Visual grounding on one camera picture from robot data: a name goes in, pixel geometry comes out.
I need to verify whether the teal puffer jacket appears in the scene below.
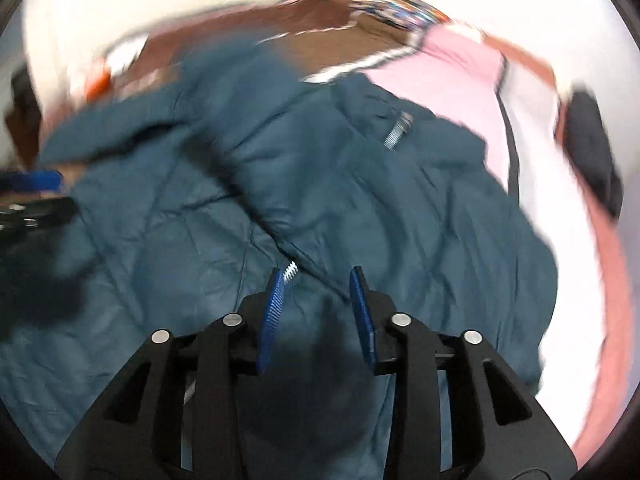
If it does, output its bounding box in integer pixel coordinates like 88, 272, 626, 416
1, 38, 556, 479

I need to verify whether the striped fleece bed blanket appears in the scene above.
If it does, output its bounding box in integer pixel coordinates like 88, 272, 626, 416
42, 0, 634, 465

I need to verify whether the dark navy folded jacket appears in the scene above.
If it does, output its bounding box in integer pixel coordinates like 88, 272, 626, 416
564, 88, 624, 220

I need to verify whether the colourful cartoon pillow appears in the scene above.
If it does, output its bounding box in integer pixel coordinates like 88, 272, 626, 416
350, 0, 451, 30

